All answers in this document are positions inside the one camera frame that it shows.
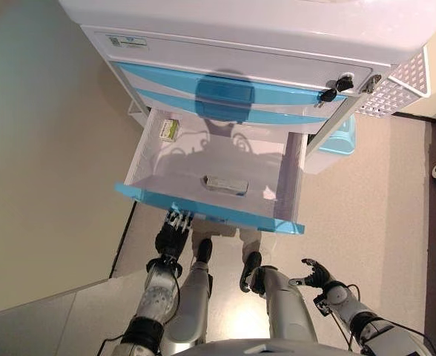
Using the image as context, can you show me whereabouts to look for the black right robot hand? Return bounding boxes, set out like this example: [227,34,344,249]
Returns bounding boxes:
[288,258,332,290]

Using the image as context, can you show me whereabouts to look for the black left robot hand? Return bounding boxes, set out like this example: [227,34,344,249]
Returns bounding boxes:
[154,209,195,260]

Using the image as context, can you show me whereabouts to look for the blue white cart drawer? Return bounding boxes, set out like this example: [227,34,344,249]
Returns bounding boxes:
[112,61,349,107]
[131,87,332,129]
[113,107,310,237]

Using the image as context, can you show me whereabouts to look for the green white medicine box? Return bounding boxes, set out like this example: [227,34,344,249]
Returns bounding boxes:
[159,118,181,141]

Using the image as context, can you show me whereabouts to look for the silver right robot leg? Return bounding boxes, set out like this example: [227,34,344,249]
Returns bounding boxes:
[239,251,318,344]

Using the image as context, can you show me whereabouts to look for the silver robot leg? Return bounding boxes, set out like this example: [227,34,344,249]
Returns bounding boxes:
[239,251,318,344]
[162,238,214,346]

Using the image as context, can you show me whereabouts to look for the silver left robot leg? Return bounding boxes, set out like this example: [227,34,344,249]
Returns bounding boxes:
[162,238,214,346]

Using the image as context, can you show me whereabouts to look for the grey robot torso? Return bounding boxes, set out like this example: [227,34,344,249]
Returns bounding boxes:
[169,339,363,356]

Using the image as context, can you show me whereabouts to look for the white bin blue lid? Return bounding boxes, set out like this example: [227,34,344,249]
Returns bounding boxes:
[305,113,357,175]

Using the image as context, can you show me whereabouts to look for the black key bunch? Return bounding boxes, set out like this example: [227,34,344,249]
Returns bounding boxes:
[316,72,355,108]

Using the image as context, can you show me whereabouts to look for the metal cart side latch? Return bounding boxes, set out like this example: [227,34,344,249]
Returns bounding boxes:
[359,73,383,94]

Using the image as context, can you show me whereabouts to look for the white perforated basket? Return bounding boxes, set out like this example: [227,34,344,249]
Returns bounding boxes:
[358,46,431,118]

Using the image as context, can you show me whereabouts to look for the cart label sticker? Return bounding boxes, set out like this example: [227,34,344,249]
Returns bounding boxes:
[105,35,149,50]

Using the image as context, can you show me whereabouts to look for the white blue medical cart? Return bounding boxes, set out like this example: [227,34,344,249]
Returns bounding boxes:
[56,0,436,175]

